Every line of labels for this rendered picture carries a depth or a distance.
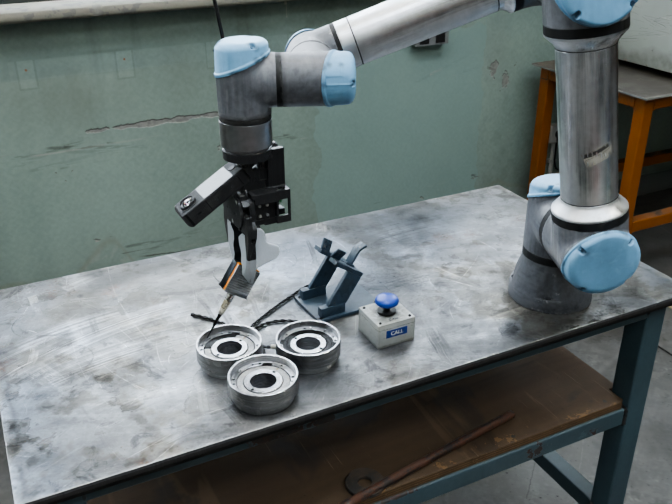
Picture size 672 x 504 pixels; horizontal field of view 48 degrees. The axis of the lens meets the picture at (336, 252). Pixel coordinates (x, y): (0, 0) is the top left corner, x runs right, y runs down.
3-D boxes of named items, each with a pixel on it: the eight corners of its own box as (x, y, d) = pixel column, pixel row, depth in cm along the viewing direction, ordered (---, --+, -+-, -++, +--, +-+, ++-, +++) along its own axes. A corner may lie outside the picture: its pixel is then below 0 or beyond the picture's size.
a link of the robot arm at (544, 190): (575, 230, 143) (585, 162, 137) (604, 263, 131) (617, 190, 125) (513, 233, 142) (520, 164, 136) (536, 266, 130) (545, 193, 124)
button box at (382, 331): (378, 350, 125) (378, 325, 123) (358, 329, 131) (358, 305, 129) (420, 337, 128) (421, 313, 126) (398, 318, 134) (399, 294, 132)
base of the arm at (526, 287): (553, 267, 150) (559, 222, 146) (609, 302, 138) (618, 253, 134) (491, 284, 145) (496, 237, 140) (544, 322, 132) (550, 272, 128)
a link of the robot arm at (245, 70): (274, 44, 100) (209, 46, 99) (278, 125, 105) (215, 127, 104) (273, 33, 107) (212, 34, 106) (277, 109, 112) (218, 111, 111)
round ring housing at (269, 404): (295, 420, 109) (294, 397, 108) (223, 417, 110) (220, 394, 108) (302, 376, 119) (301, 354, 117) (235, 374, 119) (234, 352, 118)
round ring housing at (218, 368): (255, 384, 117) (253, 362, 115) (189, 379, 118) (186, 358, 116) (269, 346, 126) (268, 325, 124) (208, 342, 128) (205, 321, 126)
